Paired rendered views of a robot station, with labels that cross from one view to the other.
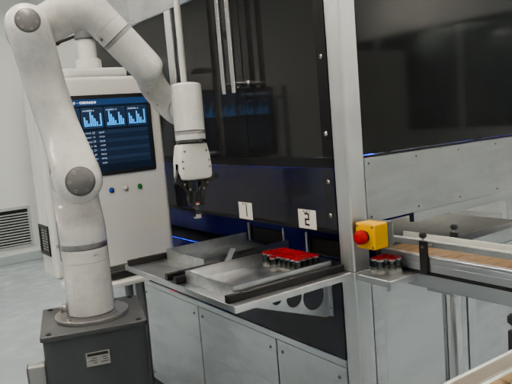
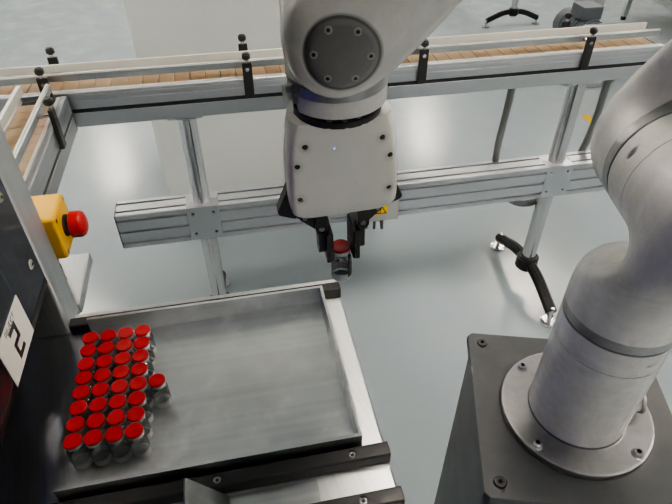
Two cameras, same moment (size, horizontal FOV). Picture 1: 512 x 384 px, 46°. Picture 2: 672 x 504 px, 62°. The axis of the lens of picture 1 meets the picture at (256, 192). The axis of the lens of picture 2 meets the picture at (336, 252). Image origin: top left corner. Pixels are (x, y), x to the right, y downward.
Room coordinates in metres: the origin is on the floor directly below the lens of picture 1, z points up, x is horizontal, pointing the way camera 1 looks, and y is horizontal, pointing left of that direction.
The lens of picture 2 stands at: (2.07, 0.34, 1.49)
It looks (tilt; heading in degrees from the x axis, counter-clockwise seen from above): 40 degrees down; 203
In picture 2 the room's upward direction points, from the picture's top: straight up
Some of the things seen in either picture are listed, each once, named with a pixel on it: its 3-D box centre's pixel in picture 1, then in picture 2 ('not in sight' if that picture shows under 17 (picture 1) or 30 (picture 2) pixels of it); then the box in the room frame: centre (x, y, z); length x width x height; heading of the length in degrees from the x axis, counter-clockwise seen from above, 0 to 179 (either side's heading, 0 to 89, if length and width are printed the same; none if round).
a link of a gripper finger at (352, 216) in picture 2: (187, 194); (365, 224); (1.64, 0.19, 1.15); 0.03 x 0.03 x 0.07; 35
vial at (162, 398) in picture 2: (273, 264); (160, 390); (1.76, -0.03, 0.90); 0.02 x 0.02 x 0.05
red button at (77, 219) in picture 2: (362, 237); (73, 224); (1.61, -0.28, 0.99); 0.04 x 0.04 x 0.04; 35
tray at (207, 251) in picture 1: (227, 249); not in sight; (2.06, 0.12, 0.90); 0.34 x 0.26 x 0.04; 125
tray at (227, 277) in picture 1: (257, 271); (212, 379); (1.72, 0.01, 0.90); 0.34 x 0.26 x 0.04; 125
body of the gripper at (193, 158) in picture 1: (192, 159); (338, 148); (1.66, 0.17, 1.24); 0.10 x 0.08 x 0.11; 125
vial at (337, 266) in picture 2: (196, 210); (341, 261); (1.65, 0.17, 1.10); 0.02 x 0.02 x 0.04
